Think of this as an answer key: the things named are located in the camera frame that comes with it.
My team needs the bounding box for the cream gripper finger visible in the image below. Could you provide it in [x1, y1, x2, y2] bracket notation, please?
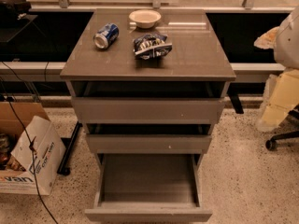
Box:
[253, 26, 279, 49]

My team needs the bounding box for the blue chip bag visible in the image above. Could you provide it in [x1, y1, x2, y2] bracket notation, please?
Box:
[134, 34, 172, 60]

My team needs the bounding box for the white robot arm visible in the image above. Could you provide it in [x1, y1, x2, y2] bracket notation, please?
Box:
[253, 7, 299, 69]

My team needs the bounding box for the grey drawer cabinet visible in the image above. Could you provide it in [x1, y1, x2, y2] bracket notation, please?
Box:
[59, 8, 237, 161]

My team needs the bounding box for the grey top drawer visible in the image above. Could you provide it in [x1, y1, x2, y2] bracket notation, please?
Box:
[72, 81, 224, 124]

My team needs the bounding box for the grey middle drawer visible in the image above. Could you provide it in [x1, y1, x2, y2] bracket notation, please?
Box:
[86, 124, 211, 154]

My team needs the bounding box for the grey open bottom drawer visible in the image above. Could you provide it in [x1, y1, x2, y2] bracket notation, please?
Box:
[85, 154, 212, 222]

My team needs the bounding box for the black bag on shelf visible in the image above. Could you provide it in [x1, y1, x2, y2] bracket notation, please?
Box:
[0, 0, 31, 27]

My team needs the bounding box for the white ceramic bowl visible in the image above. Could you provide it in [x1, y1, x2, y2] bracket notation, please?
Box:
[129, 9, 162, 29]

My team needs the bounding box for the blue soda can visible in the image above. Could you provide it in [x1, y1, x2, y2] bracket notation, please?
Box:
[93, 23, 119, 49]

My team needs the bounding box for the black table leg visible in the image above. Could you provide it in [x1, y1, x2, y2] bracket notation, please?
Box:
[57, 122, 82, 175]

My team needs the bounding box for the cardboard box with white flap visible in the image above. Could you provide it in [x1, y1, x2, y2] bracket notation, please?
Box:
[0, 102, 65, 195]

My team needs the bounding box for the black cable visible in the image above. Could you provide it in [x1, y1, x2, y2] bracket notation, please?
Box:
[0, 61, 60, 224]

